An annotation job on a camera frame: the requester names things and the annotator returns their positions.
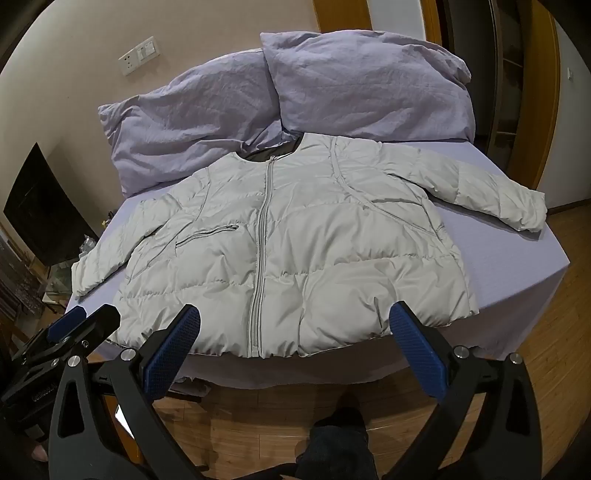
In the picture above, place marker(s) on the lilac pillow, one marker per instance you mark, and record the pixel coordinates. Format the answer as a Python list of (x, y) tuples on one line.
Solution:
[(369, 78), (184, 124)]

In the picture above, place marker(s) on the small white wall switch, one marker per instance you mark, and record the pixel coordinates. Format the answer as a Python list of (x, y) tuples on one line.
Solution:
[(569, 76)]

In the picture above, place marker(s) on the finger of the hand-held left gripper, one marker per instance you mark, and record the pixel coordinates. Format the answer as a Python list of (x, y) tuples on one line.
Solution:
[(67, 323), (99, 321)]

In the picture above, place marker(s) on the person's left hand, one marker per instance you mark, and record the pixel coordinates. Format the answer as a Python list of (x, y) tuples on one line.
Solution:
[(39, 450)]

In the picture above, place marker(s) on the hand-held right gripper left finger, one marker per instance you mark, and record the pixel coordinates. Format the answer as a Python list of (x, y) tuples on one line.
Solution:
[(171, 353)]

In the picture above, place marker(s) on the black television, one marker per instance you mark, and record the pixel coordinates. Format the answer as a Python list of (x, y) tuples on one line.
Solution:
[(44, 207)]

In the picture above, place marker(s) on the orange wooden door frame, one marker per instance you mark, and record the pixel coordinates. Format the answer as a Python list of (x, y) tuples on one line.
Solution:
[(545, 92)]

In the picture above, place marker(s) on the orange wooden wall panel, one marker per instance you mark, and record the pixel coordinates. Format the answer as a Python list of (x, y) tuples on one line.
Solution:
[(344, 14)]

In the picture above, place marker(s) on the person's leg in dark pants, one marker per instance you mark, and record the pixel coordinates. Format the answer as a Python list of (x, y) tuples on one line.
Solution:
[(334, 443)]

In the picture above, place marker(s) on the bed with lilac sheet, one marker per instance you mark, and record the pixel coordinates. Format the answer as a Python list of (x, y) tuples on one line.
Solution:
[(517, 277)]

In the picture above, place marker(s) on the light grey puffer jacket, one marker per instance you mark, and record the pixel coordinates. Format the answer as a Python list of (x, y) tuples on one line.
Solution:
[(286, 240)]

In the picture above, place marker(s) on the white wall socket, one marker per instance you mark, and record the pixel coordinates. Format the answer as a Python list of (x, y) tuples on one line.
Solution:
[(128, 61)]

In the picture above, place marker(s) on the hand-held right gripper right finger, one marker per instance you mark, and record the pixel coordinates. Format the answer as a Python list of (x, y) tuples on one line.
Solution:
[(418, 353)]

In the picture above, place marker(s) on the dark wardrobe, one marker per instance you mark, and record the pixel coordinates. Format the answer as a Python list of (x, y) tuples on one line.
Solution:
[(485, 69)]

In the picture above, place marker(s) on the cluttered side cabinet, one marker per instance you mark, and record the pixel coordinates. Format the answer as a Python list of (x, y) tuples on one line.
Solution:
[(23, 284)]

